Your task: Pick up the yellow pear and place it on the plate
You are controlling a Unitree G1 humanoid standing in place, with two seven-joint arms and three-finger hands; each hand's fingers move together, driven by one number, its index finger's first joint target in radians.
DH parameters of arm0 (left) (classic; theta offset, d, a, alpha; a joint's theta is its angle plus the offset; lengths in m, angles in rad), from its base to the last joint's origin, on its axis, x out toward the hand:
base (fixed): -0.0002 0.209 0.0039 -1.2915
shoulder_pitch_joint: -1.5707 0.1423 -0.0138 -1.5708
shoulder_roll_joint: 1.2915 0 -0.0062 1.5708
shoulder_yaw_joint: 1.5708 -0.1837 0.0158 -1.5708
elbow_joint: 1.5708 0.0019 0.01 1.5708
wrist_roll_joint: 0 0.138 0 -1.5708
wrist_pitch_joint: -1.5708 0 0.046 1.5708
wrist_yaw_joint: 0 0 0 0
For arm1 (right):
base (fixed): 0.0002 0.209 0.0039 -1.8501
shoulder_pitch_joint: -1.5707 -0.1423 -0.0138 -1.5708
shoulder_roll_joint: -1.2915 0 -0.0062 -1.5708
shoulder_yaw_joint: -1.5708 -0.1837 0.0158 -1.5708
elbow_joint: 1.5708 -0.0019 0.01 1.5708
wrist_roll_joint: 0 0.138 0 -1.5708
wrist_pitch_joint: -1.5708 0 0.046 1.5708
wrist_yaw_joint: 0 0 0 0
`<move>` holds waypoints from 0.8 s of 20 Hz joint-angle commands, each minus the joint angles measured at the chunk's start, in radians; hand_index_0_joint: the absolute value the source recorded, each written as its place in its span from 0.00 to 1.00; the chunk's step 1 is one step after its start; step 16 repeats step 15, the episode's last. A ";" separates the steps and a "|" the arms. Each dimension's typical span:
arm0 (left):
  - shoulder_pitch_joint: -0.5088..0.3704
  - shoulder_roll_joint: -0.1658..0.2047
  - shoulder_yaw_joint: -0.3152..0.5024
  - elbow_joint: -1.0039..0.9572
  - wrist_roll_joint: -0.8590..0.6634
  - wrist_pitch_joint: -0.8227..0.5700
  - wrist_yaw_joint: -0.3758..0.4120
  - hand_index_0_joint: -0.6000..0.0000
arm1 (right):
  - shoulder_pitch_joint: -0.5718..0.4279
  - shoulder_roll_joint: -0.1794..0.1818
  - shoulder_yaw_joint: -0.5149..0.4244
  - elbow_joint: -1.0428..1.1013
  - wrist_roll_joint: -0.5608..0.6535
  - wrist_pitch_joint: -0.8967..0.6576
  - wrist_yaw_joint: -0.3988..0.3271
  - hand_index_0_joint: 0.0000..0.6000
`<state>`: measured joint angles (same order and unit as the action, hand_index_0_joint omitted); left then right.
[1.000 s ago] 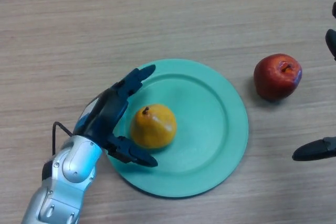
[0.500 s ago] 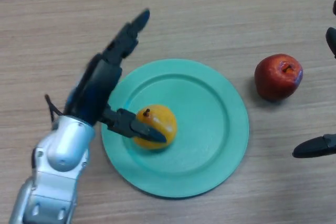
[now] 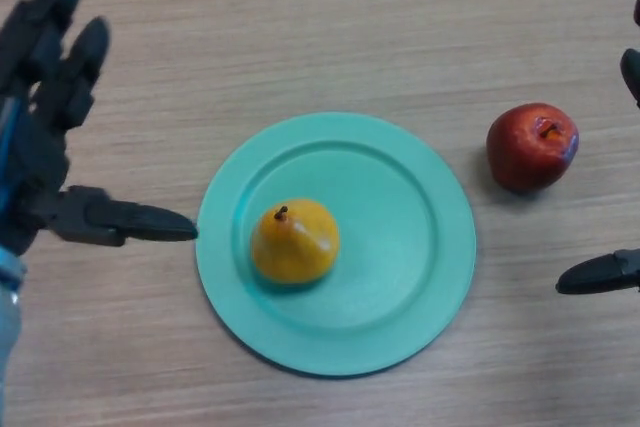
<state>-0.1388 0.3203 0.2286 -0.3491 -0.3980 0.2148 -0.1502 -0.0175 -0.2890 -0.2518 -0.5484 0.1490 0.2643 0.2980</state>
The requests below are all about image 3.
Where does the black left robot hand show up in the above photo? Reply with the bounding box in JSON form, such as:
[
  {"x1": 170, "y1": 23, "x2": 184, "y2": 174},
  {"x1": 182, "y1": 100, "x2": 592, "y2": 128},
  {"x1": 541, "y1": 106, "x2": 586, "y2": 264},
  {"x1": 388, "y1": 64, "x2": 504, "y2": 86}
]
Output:
[{"x1": 0, "y1": 0, "x2": 200, "y2": 258}]

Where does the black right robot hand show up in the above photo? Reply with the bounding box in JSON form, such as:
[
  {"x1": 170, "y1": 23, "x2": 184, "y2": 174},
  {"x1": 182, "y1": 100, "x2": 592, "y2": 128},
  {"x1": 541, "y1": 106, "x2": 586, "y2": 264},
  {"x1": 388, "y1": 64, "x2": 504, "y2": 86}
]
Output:
[{"x1": 555, "y1": 0, "x2": 640, "y2": 296}]

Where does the yellow pear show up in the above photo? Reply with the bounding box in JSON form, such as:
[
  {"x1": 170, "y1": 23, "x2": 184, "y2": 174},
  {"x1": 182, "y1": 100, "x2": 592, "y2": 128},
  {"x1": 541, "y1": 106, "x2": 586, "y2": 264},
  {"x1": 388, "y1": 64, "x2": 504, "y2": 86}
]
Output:
[{"x1": 249, "y1": 198, "x2": 341, "y2": 286}]

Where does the green round plate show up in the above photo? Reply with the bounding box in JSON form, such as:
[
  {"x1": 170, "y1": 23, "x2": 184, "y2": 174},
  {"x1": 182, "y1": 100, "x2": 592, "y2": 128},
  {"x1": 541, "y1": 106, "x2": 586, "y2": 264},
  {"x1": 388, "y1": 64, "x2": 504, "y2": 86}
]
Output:
[{"x1": 194, "y1": 111, "x2": 477, "y2": 378}]

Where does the red apple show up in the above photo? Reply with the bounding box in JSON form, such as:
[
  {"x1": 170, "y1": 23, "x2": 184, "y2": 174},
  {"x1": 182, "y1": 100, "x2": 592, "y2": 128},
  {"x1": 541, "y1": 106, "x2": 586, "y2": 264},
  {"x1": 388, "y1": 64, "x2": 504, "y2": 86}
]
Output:
[{"x1": 486, "y1": 102, "x2": 580, "y2": 193}]

